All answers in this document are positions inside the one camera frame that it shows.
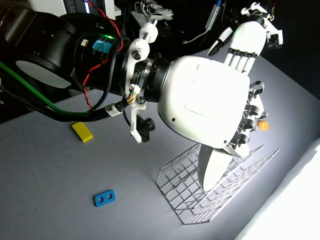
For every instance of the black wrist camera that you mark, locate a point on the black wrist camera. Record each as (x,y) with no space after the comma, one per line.
(145,128)

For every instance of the blue block two holes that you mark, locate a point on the blue block two holes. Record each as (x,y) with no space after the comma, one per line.
(105,198)

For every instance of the orange swirl cookie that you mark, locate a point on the orange swirl cookie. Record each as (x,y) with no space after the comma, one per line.
(263,125)

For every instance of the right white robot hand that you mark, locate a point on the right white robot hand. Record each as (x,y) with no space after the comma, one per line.
(205,100)

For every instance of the white plate black rim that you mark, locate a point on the white plate black rim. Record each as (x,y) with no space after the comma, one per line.
(212,170)

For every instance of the white gadget on desk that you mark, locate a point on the white gadget on desk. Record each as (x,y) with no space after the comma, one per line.
(157,11)

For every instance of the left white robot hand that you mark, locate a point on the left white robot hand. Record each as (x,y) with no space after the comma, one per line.
(250,37)

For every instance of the yellow rectangular block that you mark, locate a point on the yellow rectangular block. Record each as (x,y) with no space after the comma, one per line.
(82,132)

